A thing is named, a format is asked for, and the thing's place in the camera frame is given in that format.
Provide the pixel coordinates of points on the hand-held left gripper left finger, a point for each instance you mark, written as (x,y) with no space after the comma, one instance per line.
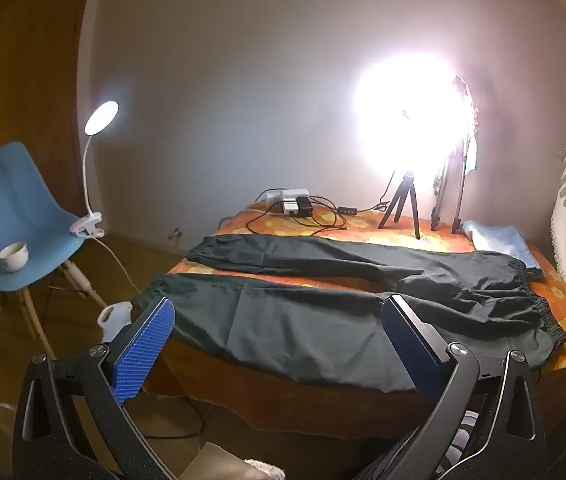
(143,350)

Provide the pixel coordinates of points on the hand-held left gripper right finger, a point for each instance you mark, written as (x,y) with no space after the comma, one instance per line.
(408,345)

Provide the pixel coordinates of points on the dark green pants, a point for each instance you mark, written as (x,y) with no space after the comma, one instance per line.
(288,320)

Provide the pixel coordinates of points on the white plastic object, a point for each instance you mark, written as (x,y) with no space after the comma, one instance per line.
(113,317)

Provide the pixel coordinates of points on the person's striped clothing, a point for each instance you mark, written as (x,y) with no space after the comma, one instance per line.
(460,440)

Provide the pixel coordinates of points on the brown cardboard piece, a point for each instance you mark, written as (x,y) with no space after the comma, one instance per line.
(218,465)

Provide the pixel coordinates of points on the light blue towel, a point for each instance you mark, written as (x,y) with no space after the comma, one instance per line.
(498,240)

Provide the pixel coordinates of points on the metal light stand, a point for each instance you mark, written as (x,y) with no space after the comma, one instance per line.
(438,205)
(459,200)

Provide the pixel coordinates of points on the black inline controller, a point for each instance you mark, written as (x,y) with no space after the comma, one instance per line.
(348,209)

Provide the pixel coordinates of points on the small black tripod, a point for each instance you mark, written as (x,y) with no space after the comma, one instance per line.
(405,187)

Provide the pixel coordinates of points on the white cup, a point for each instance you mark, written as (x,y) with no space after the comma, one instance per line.
(13,257)

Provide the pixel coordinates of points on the orange floral bed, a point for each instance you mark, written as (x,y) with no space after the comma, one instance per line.
(565,307)

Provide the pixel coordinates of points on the black charger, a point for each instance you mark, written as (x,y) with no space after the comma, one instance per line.
(305,207)

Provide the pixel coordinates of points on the white charger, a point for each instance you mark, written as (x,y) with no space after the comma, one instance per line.
(290,206)

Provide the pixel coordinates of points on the blue plastic chair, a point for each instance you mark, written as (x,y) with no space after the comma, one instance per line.
(28,200)

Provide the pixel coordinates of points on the white power strip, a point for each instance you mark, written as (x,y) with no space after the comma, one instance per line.
(288,193)

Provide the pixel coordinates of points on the white clip lamp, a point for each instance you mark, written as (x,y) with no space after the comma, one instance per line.
(102,117)

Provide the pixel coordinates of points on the wooden door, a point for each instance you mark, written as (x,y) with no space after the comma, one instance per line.
(23,60)

